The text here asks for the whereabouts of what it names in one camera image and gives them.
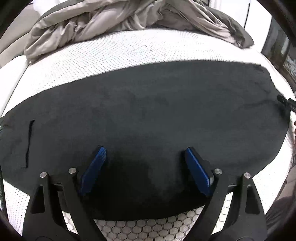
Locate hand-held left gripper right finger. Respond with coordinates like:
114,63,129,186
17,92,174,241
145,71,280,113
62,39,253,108
180,146,266,241

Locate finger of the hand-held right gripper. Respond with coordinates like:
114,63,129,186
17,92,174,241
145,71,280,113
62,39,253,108
277,94,296,113

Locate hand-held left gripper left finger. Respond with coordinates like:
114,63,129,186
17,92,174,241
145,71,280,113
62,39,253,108
22,146,107,241

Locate black pants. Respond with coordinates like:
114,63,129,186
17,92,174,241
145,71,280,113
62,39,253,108
0,61,292,220

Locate glass door wardrobe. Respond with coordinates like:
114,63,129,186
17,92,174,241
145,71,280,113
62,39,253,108
261,14,296,93

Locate person's dark grey clothing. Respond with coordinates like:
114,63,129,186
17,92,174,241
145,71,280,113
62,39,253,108
265,195,293,232

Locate white curtain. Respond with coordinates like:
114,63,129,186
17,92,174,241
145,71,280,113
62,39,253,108
209,0,248,26

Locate white honeycomb mattress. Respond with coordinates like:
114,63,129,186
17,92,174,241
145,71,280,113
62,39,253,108
0,28,296,241

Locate white pillow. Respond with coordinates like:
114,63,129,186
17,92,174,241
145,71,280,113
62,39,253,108
0,53,31,109

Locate beige padded headboard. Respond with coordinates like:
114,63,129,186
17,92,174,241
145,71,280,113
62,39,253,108
0,7,44,56

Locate grey duvet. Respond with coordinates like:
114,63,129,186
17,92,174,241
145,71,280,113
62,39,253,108
24,0,254,63

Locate black cable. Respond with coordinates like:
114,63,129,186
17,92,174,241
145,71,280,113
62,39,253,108
0,160,6,214

